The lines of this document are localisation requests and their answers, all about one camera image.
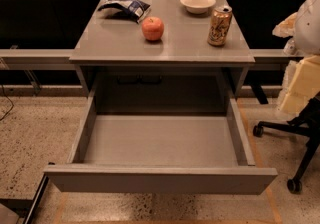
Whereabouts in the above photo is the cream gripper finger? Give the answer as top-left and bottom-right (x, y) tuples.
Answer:
(278, 55), (320, 115)
(272, 13), (297, 38)

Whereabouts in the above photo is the red apple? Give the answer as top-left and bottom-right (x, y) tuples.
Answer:
(142, 17), (164, 41)

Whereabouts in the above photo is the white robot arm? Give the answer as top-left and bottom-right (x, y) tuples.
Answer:
(272, 0), (320, 115)

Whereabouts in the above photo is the grey cabinet with top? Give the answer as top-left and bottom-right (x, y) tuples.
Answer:
(70, 0), (254, 115)

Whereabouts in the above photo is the open grey top drawer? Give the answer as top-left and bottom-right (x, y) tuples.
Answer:
(45, 77), (277, 195)

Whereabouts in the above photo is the clear sanitizer bottle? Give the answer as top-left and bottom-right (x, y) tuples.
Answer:
(283, 38), (297, 56)

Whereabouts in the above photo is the gold soda can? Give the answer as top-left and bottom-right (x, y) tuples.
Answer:
(207, 5), (233, 46)

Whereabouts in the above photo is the white bowl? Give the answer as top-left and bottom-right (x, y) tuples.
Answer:
(180, 0), (216, 14)

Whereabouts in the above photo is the blue white chip bag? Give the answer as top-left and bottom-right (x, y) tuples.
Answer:
(98, 0), (151, 23)

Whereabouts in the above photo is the black floor cable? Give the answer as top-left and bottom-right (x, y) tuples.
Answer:
(0, 83), (15, 122)

